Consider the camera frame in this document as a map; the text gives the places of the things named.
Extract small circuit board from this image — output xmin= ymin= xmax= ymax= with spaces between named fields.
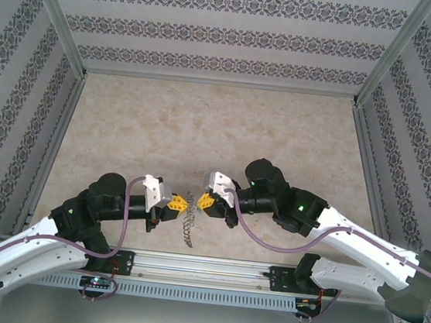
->
xmin=80 ymin=274 xmax=114 ymax=290
xmin=295 ymin=296 xmax=323 ymax=313

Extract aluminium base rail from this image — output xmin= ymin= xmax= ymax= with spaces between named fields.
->
xmin=107 ymin=243 xmax=394 ymax=308

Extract aluminium frame bar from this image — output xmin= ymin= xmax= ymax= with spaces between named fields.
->
xmin=334 ymin=102 xmax=412 ymax=274
xmin=83 ymin=61 xmax=359 ymax=105
xmin=15 ymin=66 xmax=90 ymax=232

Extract slotted grey cable duct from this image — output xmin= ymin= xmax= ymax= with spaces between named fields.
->
xmin=36 ymin=267 xmax=300 ymax=316

